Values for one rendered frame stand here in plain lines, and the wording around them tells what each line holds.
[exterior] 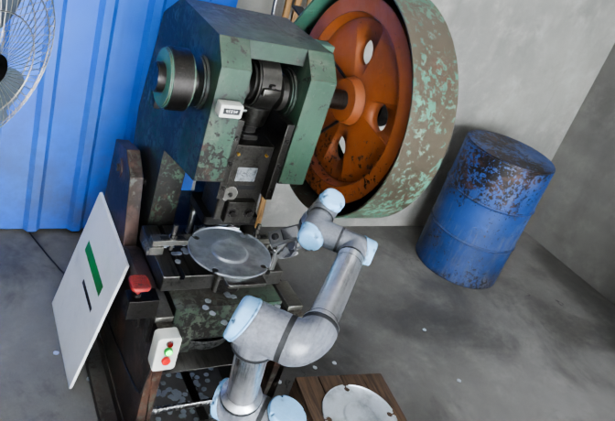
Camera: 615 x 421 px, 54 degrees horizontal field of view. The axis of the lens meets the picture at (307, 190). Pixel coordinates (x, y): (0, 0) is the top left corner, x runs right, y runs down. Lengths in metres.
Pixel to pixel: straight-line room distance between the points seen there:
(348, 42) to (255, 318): 1.15
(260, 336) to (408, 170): 0.74
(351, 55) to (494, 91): 2.28
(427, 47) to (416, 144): 0.29
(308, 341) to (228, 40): 0.87
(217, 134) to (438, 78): 0.67
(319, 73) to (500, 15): 2.34
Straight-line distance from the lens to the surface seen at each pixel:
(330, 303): 1.51
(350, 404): 2.36
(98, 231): 2.58
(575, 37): 4.68
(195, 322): 2.10
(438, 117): 1.86
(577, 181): 5.05
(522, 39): 4.31
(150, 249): 2.12
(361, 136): 2.08
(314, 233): 1.68
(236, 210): 2.02
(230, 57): 1.77
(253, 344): 1.43
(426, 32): 1.89
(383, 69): 2.03
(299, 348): 1.41
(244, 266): 2.05
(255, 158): 1.98
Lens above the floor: 1.94
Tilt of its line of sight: 26 degrees down
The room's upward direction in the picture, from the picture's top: 19 degrees clockwise
